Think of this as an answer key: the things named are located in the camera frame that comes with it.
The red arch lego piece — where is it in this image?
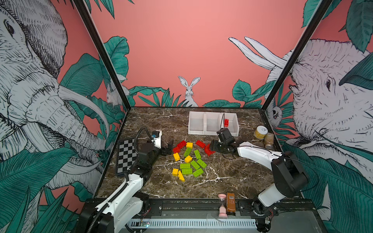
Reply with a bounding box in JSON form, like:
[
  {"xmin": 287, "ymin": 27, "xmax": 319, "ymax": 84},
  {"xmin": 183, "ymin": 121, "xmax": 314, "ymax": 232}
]
[{"xmin": 204, "ymin": 144, "xmax": 215, "ymax": 157}]

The green lego brick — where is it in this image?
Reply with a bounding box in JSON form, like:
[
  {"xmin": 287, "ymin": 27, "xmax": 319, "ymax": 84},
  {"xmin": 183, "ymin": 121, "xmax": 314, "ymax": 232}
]
[
  {"xmin": 197, "ymin": 159, "xmax": 207, "ymax": 169},
  {"xmin": 180, "ymin": 163, "xmax": 191, "ymax": 170},
  {"xmin": 181, "ymin": 168, "xmax": 193, "ymax": 175},
  {"xmin": 184, "ymin": 148, "xmax": 192, "ymax": 157},
  {"xmin": 192, "ymin": 168, "xmax": 204, "ymax": 178},
  {"xmin": 190, "ymin": 160, "xmax": 201, "ymax": 170},
  {"xmin": 194, "ymin": 150, "xmax": 202, "ymax": 160}
]

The white three-compartment bin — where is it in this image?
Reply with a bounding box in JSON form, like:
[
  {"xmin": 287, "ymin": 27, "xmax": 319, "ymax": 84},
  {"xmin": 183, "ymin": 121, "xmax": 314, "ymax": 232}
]
[{"xmin": 188, "ymin": 111, "xmax": 240, "ymax": 137}]

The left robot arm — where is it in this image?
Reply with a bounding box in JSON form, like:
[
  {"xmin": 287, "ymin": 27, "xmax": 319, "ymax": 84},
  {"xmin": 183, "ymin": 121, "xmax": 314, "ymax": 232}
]
[{"xmin": 73, "ymin": 127, "xmax": 173, "ymax": 233}]

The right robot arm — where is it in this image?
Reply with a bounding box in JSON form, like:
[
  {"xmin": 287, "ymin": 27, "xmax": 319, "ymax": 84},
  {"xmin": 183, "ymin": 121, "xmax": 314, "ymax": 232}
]
[{"xmin": 210, "ymin": 128, "xmax": 309, "ymax": 216}]

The yellow lego brick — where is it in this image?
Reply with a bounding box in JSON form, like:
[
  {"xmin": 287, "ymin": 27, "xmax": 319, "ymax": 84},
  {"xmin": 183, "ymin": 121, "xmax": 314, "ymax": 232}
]
[
  {"xmin": 178, "ymin": 170, "xmax": 185, "ymax": 182},
  {"xmin": 186, "ymin": 142, "xmax": 193, "ymax": 149},
  {"xmin": 172, "ymin": 169, "xmax": 179, "ymax": 177},
  {"xmin": 184, "ymin": 155, "xmax": 193, "ymax": 163},
  {"xmin": 173, "ymin": 153, "xmax": 180, "ymax": 162}
]

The checkerboard calibration plate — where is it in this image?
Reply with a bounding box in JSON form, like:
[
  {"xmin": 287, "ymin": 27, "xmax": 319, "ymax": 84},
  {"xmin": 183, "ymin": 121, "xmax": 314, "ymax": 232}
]
[{"xmin": 115, "ymin": 138, "xmax": 137, "ymax": 177}]

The brown spice jar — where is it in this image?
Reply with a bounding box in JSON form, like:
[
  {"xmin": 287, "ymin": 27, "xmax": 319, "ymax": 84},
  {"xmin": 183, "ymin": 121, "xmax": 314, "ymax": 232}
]
[{"xmin": 264, "ymin": 133, "xmax": 275, "ymax": 150}]

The pink hourglass timer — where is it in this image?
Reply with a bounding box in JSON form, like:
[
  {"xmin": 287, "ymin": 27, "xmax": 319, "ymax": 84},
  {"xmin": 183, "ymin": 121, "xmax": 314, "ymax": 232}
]
[{"xmin": 218, "ymin": 194, "xmax": 227, "ymax": 218}]

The white perforated rail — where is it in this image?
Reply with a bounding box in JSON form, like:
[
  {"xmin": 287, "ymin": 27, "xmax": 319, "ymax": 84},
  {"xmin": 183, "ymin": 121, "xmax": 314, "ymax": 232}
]
[{"xmin": 128, "ymin": 218, "xmax": 257, "ymax": 229}]

